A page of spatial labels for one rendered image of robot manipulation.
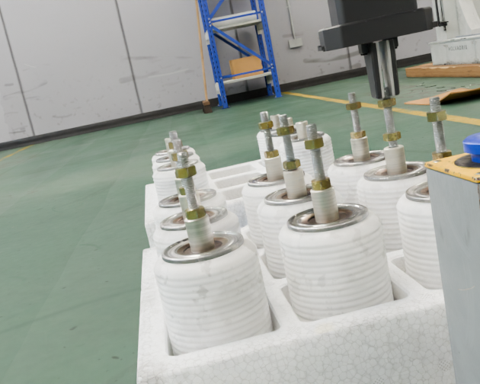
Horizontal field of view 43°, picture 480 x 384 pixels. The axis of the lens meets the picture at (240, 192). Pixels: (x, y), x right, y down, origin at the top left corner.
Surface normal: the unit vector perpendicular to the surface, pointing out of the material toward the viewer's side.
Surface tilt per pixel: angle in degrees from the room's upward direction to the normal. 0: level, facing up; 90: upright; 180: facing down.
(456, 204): 90
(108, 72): 90
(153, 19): 90
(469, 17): 59
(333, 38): 90
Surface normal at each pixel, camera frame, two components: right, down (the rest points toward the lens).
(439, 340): 0.14, 0.18
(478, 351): -0.97, 0.22
